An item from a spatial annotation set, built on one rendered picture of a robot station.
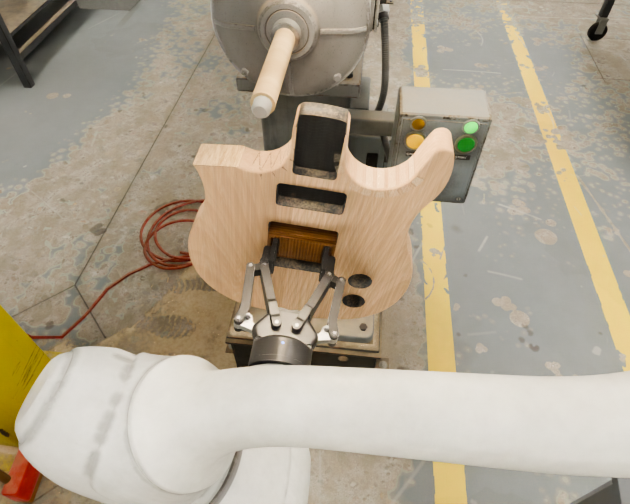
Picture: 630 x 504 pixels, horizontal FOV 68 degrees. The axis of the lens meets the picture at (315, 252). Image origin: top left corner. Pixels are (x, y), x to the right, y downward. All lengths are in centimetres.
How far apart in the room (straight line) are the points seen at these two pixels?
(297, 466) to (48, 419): 24
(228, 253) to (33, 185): 213
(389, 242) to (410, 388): 38
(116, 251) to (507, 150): 208
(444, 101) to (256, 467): 68
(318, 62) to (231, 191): 30
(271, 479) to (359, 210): 34
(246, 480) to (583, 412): 28
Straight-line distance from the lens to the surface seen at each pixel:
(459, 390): 32
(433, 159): 57
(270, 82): 63
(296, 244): 68
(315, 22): 79
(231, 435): 34
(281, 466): 48
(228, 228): 68
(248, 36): 82
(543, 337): 202
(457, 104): 90
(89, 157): 284
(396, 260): 70
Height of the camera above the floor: 157
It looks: 49 degrees down
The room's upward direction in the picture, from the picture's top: straight up
